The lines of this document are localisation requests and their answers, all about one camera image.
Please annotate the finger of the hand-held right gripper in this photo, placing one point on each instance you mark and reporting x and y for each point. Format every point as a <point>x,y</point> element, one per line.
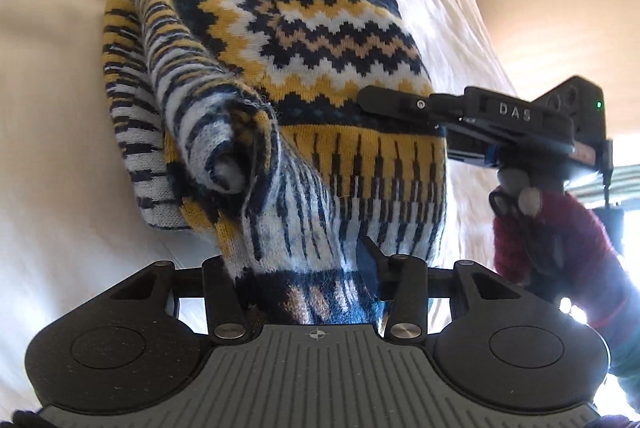
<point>400,101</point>
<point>470,148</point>

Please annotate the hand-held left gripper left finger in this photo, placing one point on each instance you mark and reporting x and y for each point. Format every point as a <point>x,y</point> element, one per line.
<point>220,298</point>

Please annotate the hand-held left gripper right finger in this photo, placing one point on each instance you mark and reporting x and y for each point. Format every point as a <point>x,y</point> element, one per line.
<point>367,268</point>

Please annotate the navy yellow white patterned sweater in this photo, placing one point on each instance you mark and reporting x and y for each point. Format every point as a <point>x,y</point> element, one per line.
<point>325,58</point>

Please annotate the person's right forearm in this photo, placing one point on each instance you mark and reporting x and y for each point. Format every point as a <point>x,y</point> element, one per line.
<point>565,248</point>

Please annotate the person's right hand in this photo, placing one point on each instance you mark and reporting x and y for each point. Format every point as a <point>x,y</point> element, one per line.
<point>517,188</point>

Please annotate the grey striped cloth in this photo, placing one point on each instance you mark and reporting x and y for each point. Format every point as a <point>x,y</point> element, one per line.
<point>617,180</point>

